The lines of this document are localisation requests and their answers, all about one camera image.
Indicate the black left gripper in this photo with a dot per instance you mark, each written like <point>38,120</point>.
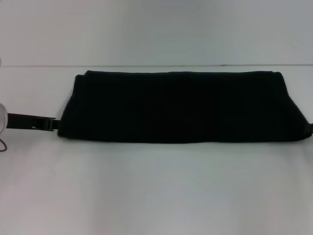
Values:
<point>20,120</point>

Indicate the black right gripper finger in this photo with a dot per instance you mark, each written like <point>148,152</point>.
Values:
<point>308,129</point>

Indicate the black shirt with FREE print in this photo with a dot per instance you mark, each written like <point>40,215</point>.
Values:
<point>183,107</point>

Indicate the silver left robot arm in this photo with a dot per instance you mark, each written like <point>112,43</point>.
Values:
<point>2,118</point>

